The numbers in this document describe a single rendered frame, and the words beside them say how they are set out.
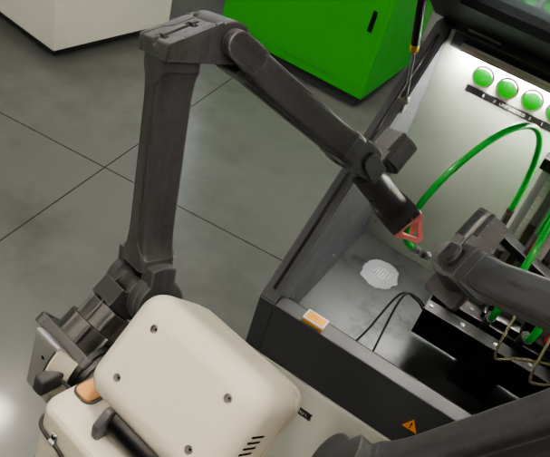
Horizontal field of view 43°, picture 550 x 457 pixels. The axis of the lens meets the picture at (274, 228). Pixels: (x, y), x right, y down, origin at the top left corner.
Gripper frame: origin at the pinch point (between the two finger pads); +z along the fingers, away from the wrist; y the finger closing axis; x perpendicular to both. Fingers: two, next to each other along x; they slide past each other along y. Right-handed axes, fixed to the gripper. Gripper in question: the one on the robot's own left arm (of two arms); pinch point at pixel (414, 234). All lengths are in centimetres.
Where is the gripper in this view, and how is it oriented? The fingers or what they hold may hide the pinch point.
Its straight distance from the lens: 141.2
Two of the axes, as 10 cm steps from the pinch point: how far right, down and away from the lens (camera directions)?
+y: -3.1, -5.0, 8.1
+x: -7.6, 6.4, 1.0
